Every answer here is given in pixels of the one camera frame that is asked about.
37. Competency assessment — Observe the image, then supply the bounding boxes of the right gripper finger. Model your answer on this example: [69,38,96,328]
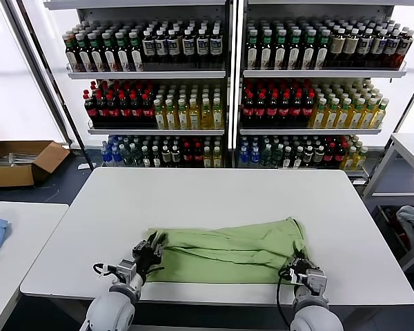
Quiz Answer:
[279,250,301,277]
[298,250,321,272]

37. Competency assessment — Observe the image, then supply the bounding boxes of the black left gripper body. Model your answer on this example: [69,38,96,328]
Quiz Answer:
[132,251,165,277]

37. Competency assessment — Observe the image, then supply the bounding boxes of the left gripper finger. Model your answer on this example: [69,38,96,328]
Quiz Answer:
[152,232,169,257]
[133,232,158,256]

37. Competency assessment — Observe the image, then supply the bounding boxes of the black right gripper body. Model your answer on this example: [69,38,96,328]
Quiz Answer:
[284,260,319,281]

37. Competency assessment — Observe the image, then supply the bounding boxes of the light green polo shirt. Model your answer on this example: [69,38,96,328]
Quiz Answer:
[143,216,308,285]

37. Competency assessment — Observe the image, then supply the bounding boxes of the red cap cola bottle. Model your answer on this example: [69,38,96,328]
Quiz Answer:
[83,90,96,121]
[324,141,335,168]
[334,141,344,169]
[302,90,315,121]
[130,92,142,121]
[266,91,279,121]
[254,91,267,121]
[241,91,255,121]
[141,92,155,121]
[182,139,193,168]
[193,139,204,168]
[95,92,107,121]
[277,91,291,121]
[290,91,303,121]
[118,92,131,121]
[106,92,119,121]

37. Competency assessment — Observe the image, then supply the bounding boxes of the dark red cloth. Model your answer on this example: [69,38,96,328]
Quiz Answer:
[388,210,411,251]

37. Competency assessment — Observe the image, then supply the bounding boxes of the open cardboard box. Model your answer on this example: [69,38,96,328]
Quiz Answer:
[0,140,71,189]

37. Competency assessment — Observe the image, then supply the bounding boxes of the clear plastic packets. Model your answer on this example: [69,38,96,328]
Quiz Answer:
[0,152,35,168]

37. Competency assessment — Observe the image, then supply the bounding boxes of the grey shelf unit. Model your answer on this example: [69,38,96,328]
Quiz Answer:
[43,0,234,170]
[236,0,410,187]

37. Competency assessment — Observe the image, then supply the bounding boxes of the dark bottle green neck label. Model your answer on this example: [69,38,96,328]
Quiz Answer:
[101,32,118,72]
[75,32,92,72]
[64,31,80,72]
[315,29,331,70]
[128,30,144,72]
[302,29,317,70]
[88,32,105,72]
[288,29,303,70]
[115,31,131,72]
[260,29,274,70]
[245,29,260,70]
[274,29,288,70]

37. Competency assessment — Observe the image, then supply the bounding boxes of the dark bottle white blue label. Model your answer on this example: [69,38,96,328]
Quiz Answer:
[195,29,210,65]
[369,29,386,68]
[382,30,400,68]
[396,30,414,68]
[154,30,168,65]
[209,29,224,65]
[141,30,156,65]
[166,29,180,65]
[181,29,196,65]
[357,28,373,68]

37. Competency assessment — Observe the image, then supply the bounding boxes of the dark bottle beige label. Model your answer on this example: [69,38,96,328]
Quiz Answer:
[343,28,359,68]
[329,29,346,68]

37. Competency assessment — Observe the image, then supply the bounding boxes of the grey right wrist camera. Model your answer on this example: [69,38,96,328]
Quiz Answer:
[305,268,328,294]

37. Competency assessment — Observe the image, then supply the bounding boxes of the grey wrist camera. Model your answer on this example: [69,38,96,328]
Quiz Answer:
[305,268,328,294]
[116,259,138,282]

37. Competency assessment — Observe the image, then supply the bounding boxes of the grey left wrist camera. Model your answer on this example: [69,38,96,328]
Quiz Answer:
[116,259,138,282]

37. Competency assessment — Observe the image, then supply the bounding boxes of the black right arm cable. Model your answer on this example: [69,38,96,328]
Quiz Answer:
[275,267,297,320]

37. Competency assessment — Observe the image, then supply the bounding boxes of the white frame side table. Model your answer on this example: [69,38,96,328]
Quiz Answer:
[362,132,414,273]

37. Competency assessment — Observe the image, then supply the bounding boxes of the thin dark frame pole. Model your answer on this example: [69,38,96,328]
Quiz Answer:
[382,65,414,153]

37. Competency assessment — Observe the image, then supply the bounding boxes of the black slanted frame pole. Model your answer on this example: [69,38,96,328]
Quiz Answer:
[17,0,94,172]

